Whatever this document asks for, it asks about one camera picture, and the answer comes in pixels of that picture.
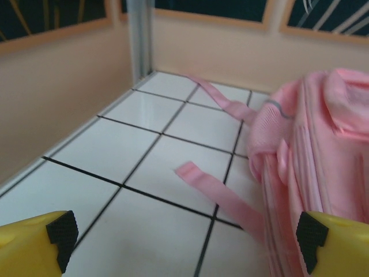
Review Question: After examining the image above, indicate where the pink backpack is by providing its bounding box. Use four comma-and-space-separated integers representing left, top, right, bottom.
174, 68, 369, 277

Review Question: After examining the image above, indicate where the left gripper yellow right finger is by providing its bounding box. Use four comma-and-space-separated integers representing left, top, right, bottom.
296, 210, 369, 277

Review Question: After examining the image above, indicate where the aluminium corner post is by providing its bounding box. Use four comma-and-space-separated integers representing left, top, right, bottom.
128, 0, 153, 81

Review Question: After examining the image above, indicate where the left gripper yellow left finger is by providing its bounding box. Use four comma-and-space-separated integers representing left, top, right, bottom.
0, 209, 79, 277

